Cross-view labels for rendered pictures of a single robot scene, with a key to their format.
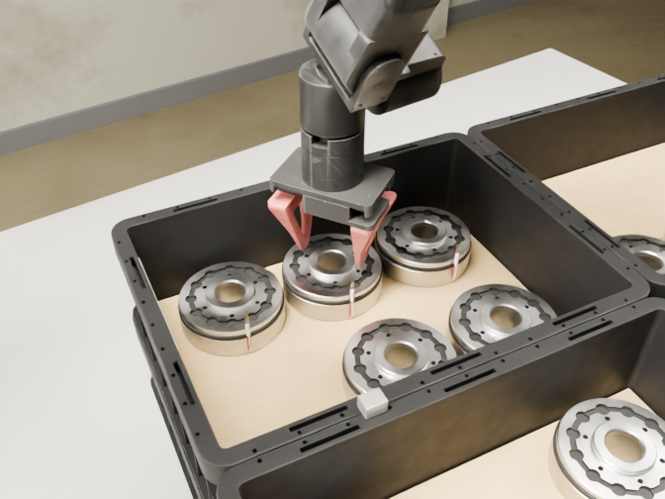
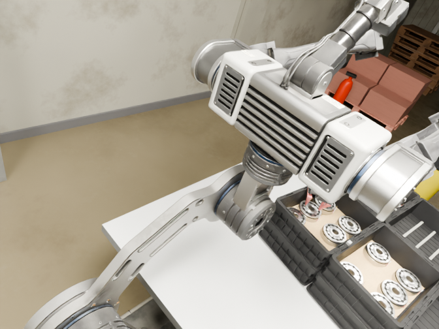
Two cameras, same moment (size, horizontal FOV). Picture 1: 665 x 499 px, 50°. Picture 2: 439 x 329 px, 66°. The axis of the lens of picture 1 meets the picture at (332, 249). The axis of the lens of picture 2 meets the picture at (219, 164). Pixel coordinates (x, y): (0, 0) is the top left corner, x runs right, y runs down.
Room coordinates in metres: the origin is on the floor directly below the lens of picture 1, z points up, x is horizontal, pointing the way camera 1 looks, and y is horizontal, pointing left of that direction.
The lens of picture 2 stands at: (-0.35, 0.87, 1.80)
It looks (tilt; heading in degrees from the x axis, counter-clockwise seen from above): 37 degrees down; 337
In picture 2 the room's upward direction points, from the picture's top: 20 degrees clockwise
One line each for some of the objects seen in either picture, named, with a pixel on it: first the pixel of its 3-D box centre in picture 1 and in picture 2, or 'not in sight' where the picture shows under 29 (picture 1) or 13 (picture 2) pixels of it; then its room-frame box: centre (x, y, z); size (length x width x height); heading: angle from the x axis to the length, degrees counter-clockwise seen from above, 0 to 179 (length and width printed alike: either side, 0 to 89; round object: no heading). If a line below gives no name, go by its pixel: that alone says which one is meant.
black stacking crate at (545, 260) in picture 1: (365, 305); (323, 220); (0.48, -0.03, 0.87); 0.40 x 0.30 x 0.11; 116
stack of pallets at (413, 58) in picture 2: not in sight; (419, 59); (5.03, -4.56, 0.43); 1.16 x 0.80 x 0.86; 34
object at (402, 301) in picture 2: not in sight; (394, 292); (0.15, -0.19, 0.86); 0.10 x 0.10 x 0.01
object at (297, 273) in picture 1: (332, 265); (310, 209); (0.55, 0.00, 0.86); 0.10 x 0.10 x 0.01
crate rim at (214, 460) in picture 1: (367, 264); (329, 212); (0.48, -0.03, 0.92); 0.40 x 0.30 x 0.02; 116
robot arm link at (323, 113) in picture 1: (338, 95); not in sight; (0.55, -0.01, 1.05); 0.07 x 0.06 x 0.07; 124
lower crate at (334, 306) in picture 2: not in sight; (366, 290); (0.21, -0.16, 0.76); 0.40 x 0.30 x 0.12; 116
